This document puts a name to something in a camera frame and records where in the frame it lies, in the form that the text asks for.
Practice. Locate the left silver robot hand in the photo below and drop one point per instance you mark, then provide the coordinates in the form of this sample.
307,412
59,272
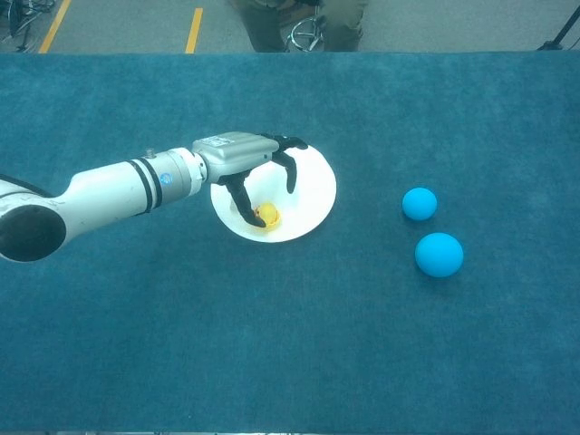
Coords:
235,151

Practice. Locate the small yellow orange toy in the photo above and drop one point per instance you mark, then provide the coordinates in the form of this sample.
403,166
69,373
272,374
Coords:
270,212

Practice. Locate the small blue ball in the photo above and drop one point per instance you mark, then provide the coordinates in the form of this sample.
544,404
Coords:
419,204

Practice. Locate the big blue ball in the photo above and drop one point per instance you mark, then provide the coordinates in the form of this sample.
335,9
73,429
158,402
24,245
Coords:
439,254

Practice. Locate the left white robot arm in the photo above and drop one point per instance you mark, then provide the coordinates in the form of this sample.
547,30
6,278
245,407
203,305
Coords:
104,190

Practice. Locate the white round plate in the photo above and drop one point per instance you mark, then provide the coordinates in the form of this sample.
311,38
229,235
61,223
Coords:
312,195

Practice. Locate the person in olive trousers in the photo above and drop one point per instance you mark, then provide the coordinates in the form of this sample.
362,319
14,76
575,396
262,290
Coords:
265,27

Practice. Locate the chrome stool base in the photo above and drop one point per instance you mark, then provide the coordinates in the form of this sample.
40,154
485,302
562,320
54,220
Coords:
303,31

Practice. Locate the teal table cloth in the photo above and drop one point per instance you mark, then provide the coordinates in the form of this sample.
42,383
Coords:
136,317

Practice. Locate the black tripod stand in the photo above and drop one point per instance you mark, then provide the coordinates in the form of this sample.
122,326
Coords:
550,45

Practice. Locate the dark metal wheeled frame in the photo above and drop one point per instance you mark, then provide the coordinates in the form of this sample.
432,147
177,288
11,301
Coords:
20,27

